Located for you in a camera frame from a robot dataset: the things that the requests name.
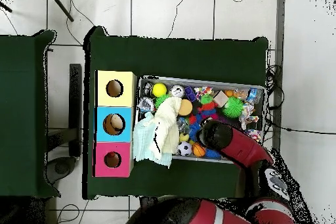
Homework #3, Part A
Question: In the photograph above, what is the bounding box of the cream and mint cloth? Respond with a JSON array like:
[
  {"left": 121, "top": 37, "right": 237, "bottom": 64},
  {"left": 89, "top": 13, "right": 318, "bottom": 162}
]
[{"left": 131, "top": 96, "right": 182, "bottom": 169}]

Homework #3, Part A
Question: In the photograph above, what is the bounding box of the multicoloured spiky caterpillar toy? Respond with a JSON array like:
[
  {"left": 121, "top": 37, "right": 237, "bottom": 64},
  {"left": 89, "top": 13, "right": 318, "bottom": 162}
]
[{"left": 196, "top": 93, "right": 220, "bottom": 121}]

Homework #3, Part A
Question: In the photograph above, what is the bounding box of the multicoloured patchwork cloth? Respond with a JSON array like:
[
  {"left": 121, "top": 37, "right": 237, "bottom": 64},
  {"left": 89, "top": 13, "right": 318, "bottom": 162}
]
[{"left": 193, "top": 85, "right": 214, "bottom": 96}]

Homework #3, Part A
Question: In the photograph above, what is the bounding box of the wooden box with three holes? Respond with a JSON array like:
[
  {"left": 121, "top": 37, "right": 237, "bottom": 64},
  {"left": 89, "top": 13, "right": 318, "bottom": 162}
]
[{"left": 93, "top": 70, "right": 138, "bottom": 178}]

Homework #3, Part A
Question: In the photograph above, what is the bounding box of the round orange sponge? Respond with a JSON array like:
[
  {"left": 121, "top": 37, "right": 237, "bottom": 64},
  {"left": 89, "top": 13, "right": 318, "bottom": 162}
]
[{"left": 177, "top": 99, "right": 194, "bottom": 116}]

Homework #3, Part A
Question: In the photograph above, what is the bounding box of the silver top drink can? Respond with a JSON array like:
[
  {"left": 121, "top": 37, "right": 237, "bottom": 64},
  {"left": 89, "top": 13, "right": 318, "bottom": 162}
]
[{"left": 169, "top": 84, "right": 185, "bottom": 99}]

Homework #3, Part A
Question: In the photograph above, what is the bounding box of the yellow ball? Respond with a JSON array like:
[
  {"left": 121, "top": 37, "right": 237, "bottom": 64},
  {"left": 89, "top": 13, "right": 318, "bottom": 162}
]
[{"left": 152, "top": 82, "right": 168, "bottom": 98}]

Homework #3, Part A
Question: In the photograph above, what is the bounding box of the black and white soccer ball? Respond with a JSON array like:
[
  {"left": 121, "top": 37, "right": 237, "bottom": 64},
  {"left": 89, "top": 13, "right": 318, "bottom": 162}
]
[{"left": 177, "top": 141, "right": 193, "bottom": 157}]

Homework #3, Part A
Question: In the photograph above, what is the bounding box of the orange toy basketball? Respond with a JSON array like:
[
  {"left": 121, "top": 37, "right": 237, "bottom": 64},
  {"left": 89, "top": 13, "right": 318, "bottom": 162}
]
[{"left": 192, "top": 142, "right": 207, "bottom": 158}]

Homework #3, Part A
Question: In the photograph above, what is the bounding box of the plain wooden cube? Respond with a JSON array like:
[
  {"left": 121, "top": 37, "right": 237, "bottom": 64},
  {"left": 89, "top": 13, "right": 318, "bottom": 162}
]
[{"left": 213, "top": 90, "right": 230, "bottom": 108}]

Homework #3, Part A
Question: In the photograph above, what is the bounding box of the dark green tablecloth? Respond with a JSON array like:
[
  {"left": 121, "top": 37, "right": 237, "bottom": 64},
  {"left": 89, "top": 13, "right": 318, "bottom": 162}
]
[
  {"left": 0, "top": 30, "right": 62, "bottom": 199},
  {"left": 82, "top": 25, "right": 269, "bottom": 200}
]

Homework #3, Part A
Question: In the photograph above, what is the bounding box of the green spiky rubber toy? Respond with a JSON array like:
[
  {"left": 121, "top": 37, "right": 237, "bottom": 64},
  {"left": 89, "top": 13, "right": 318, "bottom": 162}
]
[{"left": 221, "top": 96, "right": 245, "bottom": 119}]

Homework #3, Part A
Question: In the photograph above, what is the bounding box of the black monitor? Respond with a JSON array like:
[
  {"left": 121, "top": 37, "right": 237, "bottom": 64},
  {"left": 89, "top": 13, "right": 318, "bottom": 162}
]
[{"left": 44, "top": 63, "right": 83, "bottom": 186}]

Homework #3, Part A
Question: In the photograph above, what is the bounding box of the black tripod leg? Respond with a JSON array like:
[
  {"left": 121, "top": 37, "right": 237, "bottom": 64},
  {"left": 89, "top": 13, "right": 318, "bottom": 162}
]
[{"left": 47, "top": 0, "right": 75, "bottom": 22}]

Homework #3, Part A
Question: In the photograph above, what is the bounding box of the silver wire mesh bin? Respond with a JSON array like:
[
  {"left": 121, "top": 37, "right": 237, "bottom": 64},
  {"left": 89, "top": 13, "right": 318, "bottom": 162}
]
[{"left": 132, "top": 74, "right": 267, "bottom": 166}]

